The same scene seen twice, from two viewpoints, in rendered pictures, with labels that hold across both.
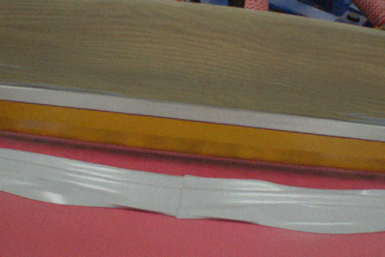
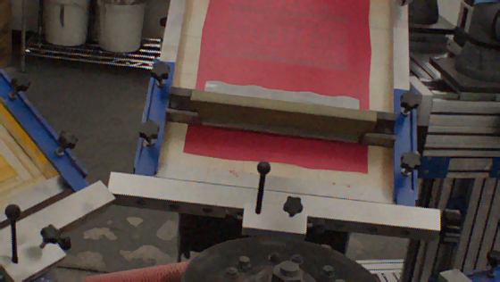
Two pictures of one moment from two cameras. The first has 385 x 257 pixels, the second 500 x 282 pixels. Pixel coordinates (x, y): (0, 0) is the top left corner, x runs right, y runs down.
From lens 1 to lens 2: 2.18 m
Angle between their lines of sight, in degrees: 116
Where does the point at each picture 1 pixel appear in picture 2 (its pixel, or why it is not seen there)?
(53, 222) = (304, 83)
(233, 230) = (272, 86)
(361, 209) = (245, 88)
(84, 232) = (297, 81)
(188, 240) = (280, 81)
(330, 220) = (252, 87)
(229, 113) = not seen: hidden behind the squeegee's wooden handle
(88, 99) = not seen: hidden behind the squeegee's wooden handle
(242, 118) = not seen: hidden behind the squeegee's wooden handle
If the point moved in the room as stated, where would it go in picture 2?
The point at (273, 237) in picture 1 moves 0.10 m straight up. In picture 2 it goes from (265, 83) to (270, 43)
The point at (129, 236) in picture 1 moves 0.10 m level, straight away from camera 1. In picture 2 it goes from (290, 81) to (300, 97)
